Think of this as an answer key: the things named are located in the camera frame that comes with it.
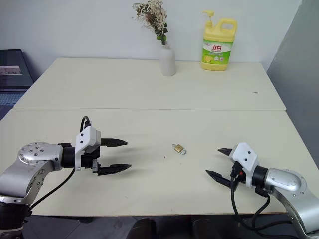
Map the small brass padlock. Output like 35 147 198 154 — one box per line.
173 143 187 155

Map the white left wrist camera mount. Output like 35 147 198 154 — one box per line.
74 126 102 172

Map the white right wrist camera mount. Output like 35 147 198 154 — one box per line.
231 142 258 188

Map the dark monitor screen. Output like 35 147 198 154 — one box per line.
0 48 35 91

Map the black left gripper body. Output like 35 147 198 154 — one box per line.
80 144 101 175

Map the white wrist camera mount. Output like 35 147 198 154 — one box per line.
231 142 258 188
74 126 102 172

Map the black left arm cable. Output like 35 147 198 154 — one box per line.
29 116 92 212

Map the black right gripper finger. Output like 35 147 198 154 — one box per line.
217 147 234 159
205 170 239 192

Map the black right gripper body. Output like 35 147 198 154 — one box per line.
230 161 246 184

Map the white ceramic vase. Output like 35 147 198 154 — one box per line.
159 43 177 77

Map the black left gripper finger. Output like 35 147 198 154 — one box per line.
100 138 129 147
96 163 133 177

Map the yellow detergent pump bottle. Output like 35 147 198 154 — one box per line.
200 10 238 72

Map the dried flower bouquet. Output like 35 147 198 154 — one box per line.
132 0 169 46

